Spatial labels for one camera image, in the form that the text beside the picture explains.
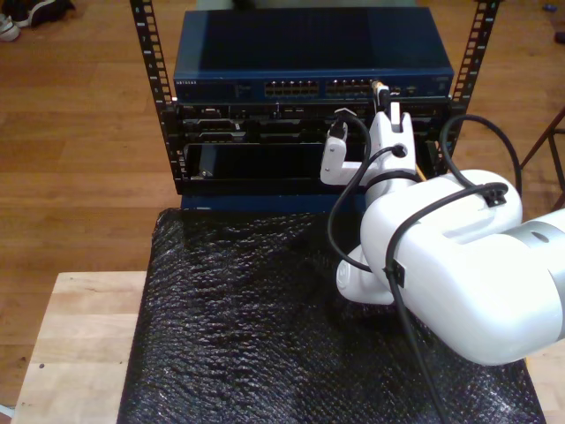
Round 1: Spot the black rack server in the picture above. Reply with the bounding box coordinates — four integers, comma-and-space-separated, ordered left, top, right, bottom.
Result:
176, 102, 451, 145

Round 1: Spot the dark sneaker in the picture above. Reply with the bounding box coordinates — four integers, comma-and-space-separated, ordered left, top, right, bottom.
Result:
11, 0, 77, 27

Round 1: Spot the dark wooden chair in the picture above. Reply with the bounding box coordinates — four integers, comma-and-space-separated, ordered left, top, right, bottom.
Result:
518, 105, 565, 214

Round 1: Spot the yellow network cable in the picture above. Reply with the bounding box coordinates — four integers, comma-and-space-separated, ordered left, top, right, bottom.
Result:
369, 79, 428, 183

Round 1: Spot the black bubble wrap mat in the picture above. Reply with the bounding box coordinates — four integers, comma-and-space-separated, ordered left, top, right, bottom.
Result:
117, 207, 546, 424

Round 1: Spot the black rack frame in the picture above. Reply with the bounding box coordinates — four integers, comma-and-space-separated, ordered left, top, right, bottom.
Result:
129, 0, 502, 198

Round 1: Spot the blue network switch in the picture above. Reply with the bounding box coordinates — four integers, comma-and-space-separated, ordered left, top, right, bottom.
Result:
172, 7, 456, 105

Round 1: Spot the white sneaker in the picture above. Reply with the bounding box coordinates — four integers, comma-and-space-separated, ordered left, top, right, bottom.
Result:
0, 12, 22, 43

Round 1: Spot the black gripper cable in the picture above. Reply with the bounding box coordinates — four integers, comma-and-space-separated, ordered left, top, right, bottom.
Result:
359, 144, 408, 172

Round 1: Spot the black rack drawer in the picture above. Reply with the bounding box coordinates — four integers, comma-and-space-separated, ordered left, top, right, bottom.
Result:
176, 140, 447, 196

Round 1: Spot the blue rack base plate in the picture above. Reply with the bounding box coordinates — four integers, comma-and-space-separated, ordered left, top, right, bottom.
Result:
179, 193, 368, 216

